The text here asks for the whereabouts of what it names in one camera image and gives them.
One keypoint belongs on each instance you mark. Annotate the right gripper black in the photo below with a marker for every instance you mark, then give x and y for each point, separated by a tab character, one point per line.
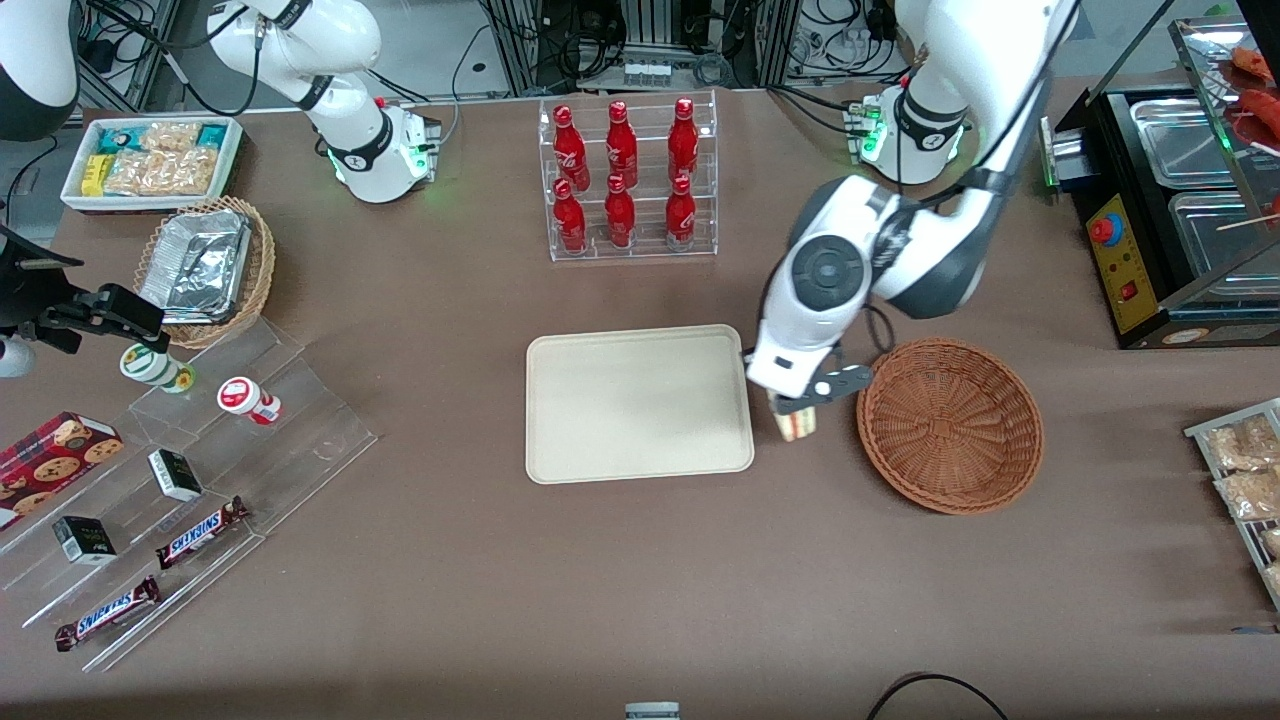
22	296

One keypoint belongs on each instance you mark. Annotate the triangular sandwich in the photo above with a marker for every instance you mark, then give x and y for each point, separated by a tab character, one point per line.
798	425

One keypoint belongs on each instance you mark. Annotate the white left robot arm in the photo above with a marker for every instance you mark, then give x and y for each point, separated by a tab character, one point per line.
830	265

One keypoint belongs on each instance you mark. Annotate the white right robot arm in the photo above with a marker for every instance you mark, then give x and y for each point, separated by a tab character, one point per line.
340	40

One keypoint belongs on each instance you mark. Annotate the beige plastic tray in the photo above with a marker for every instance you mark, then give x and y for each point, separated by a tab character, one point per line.
640	405

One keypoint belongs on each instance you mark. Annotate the light wicker basket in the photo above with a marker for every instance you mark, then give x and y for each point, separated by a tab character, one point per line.
258	270

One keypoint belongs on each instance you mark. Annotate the round brown wicker basket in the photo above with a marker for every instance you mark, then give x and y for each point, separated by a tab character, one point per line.
950	425

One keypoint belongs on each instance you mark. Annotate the green white yogurt cup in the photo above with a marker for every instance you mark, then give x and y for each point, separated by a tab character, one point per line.
150	367

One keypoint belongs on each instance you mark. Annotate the stacked aluminium foil trays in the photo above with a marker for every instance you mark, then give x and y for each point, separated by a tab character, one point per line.
195	265

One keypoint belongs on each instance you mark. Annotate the white rectangular plastic bin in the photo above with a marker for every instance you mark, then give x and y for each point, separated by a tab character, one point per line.
75	195

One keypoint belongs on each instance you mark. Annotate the red white yogurt cup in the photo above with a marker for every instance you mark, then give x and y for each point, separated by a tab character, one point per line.
242	397

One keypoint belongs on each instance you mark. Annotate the yellow snack packet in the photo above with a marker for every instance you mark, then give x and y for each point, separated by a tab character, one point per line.
94	174

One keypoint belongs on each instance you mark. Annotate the large clear bag of crackers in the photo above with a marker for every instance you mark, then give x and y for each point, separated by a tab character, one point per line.
160	172

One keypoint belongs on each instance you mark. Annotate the red cola bottle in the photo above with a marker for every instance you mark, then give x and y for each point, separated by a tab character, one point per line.
620	215
571	150
683	140
680	215
621	145
570	220

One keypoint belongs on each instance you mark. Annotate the red cookie box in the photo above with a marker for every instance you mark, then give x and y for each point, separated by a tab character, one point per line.
55	460

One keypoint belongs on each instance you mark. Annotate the small black carton box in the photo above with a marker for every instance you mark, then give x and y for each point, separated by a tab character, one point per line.
175	475
85	540

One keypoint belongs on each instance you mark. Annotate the teal snack packet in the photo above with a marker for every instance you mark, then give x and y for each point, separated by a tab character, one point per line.
211	134
115	138

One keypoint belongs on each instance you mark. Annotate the clear acrylic bottle rack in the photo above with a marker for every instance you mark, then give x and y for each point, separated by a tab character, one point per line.
645	215

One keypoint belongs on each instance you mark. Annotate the small clear bag of crackers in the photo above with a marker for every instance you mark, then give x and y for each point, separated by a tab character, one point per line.
170	136

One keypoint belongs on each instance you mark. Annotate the clear acrylic stepped shelf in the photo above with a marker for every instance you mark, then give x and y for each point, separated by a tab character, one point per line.
300	440

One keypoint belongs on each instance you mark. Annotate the Snickers chocolate bar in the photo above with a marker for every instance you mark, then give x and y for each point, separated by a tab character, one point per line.
200	533
105	613

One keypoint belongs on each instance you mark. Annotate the white power strip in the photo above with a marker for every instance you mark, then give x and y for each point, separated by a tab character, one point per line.
646	73

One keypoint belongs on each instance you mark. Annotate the aluminium equipment rack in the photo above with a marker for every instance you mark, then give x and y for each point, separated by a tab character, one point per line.
655	25

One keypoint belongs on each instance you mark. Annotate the small grey device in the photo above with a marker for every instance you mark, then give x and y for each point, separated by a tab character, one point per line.
652	711

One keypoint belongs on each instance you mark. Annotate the grey metal box green light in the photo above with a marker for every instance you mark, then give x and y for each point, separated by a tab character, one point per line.
1065	155

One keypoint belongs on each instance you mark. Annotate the black glass food warmer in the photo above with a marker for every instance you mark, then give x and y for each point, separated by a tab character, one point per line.
1125	265

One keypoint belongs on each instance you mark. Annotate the stainless steel warmer pan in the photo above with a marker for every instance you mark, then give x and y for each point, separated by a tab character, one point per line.
1180	140
1220	240

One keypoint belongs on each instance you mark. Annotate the clear bag of fried snacks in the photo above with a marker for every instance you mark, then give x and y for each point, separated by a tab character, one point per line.
1250	495
1273	580
1271	542
1240	445

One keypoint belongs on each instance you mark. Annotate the red skewered sausages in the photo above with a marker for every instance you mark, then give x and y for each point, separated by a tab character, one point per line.
1255	105

